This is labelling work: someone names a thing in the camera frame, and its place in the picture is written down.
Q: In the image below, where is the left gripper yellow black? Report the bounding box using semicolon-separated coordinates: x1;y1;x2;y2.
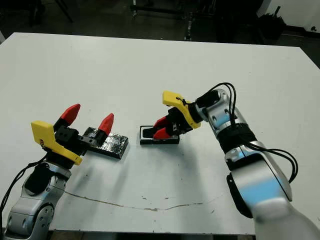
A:
31;103;115;168

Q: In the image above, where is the black metal cart frame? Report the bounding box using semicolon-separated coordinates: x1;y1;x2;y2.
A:
129;0;216;21

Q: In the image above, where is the glossy black box lid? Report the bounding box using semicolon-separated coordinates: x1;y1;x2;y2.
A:
83;126;130;160

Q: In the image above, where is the slanted black stand leg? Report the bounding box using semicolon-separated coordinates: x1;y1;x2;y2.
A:
54;0;74;23

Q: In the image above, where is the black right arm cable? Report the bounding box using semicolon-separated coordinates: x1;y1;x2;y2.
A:
207;82;300;185

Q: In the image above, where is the metal post with chain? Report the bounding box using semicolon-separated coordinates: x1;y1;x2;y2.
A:
184;14;196;41

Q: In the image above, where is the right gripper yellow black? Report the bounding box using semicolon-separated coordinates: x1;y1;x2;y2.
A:
152;91;202;140

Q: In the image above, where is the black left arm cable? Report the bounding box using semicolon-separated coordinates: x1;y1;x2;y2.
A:
0;159;47;222

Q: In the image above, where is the black bag on floor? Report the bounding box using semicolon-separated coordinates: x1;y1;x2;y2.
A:
258;6;287;40

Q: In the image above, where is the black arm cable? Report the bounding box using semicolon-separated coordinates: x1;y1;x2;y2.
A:
207;82;300;185
0;159;47;222

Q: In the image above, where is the black box base white lining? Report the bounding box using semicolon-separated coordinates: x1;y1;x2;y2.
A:
139;124;181;146

